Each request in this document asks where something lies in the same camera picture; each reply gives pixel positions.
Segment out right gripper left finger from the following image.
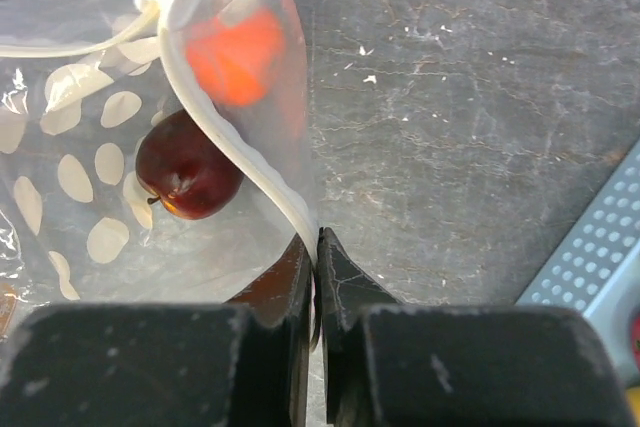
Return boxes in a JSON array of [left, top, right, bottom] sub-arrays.
[[1, 238, 312, 426]]

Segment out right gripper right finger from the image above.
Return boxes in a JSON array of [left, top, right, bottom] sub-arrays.
[[317, 228, 635, 426]]

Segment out dark maroon apple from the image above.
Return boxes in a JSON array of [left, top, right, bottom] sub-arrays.
[[135, 110, 244, 220]]

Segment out clear polka dot zip bag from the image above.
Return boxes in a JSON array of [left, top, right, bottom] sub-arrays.
[[1, 0, 318, 307]]

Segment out bright red fruit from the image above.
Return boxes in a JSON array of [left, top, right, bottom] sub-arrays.
[[630, 314, 640, 370]]

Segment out orange round fruit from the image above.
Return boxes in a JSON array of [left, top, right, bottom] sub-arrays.
[[185, 9, 286, 108]]

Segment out light blue plastic basket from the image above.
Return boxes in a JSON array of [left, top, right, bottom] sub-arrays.
[[516, 145, 639, 386]]

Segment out yellow fruit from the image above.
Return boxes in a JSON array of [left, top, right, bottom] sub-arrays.
[[626, 386, 640, 427]]

